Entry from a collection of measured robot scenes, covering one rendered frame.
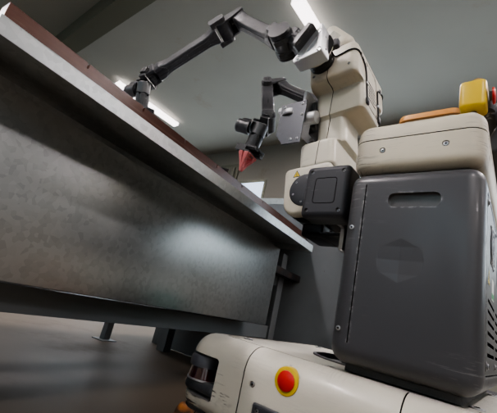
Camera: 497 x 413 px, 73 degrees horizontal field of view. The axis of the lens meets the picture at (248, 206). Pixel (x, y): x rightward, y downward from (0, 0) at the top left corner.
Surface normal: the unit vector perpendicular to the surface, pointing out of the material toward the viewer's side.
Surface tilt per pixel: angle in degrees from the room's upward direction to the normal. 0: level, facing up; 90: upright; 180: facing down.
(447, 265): 90
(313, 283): 90
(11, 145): 90
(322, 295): 90
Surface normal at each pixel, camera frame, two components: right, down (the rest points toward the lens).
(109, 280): 0.84, 0.03
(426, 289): -0.59, -0.36
